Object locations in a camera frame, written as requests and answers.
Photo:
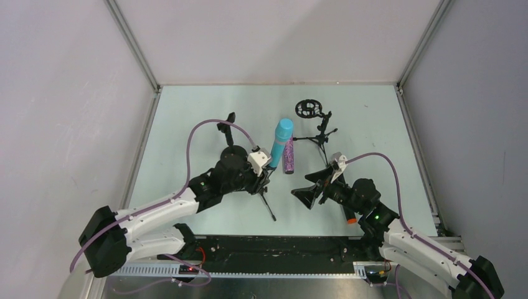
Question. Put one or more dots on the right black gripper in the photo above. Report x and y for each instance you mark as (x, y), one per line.
(324, 191)

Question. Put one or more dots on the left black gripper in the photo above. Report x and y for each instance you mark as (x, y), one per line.
(259, 181)

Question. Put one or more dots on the black tripod mic stand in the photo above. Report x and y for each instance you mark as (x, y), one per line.
(266, 202)

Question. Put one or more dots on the black microphone orange end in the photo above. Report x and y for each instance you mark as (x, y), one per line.
(349, 215)

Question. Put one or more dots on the blue toy microphone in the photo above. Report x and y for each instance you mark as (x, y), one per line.
(283, 133)

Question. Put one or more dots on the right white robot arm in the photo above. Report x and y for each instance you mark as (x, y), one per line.
(451, 273)

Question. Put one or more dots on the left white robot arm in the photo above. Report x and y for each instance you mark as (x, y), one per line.
(110, 239)

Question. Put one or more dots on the round base mic stand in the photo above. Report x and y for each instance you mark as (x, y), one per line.
(233, 156)

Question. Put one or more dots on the purple glitter microphone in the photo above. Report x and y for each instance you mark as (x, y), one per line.
(288, 157)

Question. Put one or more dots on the right circuit board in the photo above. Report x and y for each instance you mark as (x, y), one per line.
(375, 277)

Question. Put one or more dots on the circuit board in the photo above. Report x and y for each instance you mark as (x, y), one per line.
(375, 277)
(188, 270)

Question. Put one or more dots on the left circuit board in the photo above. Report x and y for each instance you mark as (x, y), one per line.
(188, 270)

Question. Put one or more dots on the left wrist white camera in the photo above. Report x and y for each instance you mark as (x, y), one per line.
(259, 160)

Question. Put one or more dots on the wrist white camera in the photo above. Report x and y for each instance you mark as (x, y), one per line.
(338, 162)
(259, 160)

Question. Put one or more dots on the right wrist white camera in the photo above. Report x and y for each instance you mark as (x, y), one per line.
(338, 162)

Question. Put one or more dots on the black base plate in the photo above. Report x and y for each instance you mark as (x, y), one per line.
(279, 255)

